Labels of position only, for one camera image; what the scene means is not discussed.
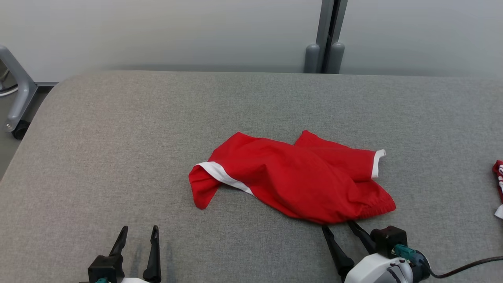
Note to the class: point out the red shorts with white stripe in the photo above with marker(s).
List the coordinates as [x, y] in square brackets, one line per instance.
[298, 177]

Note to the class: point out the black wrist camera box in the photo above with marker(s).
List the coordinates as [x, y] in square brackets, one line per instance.
[104, 269]
[389, 239]

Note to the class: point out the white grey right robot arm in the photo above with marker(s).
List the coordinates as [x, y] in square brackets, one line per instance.
[421, 267]

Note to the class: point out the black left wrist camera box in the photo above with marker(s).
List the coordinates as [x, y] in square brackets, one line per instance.
[104, 269]

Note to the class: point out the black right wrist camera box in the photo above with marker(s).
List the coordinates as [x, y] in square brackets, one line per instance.
[389, 239]

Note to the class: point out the grey cart leg with caster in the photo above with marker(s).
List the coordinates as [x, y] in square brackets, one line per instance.
[23, 90]

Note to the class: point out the grey partition post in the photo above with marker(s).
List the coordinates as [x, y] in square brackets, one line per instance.
[314, 55]

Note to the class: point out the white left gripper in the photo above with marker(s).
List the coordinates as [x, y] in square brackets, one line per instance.
[135, 280]

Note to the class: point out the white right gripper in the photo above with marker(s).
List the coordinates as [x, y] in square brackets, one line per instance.
[373, 271]

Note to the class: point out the red jersey with white trim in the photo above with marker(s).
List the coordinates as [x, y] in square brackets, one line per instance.
[499, 177]

